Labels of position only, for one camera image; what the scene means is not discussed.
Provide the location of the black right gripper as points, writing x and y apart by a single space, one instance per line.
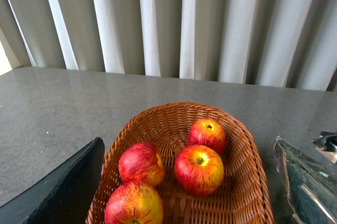
326 145

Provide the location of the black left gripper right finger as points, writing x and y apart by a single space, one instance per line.
309 185

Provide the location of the red apple in basket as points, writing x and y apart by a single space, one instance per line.
142 162

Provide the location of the yellowish red apple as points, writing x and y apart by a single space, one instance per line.
199 170

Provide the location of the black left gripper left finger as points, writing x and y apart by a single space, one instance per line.
62 196

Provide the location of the dark red apple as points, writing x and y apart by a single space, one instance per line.
208 133

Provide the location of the front red yellow apple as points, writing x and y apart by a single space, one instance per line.
134 202

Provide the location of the left brown wicker basket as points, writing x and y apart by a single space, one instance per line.
243 196

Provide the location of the grey white pleated curtain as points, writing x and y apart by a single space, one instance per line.
279 43

